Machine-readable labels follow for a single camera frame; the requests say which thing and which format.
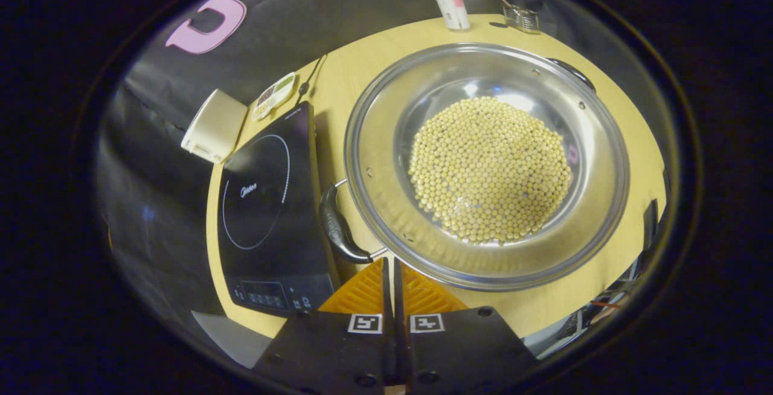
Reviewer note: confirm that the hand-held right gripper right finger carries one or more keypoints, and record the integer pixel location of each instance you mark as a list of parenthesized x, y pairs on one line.
[(465, 346)]

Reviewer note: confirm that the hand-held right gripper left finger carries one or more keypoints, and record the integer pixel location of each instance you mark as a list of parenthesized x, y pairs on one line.
[(329, 353)]

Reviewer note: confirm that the black induction cooktop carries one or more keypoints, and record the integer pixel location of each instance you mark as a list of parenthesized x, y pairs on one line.
[(272, 202)]

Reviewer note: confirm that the stainless steel pot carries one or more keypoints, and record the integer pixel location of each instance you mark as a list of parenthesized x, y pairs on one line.
[(374, 141)]

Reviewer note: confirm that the pile of yellow soybeans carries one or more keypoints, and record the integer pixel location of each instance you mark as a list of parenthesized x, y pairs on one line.
[(489, 168)]

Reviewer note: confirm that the white toaster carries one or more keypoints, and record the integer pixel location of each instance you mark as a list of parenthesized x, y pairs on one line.
[(211, 126)]

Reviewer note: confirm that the white divided bean dish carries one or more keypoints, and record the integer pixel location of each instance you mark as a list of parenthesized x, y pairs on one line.
[(273, 96)]

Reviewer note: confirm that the white bottle with red label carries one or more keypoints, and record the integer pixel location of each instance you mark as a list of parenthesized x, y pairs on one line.
[(453, 11)]

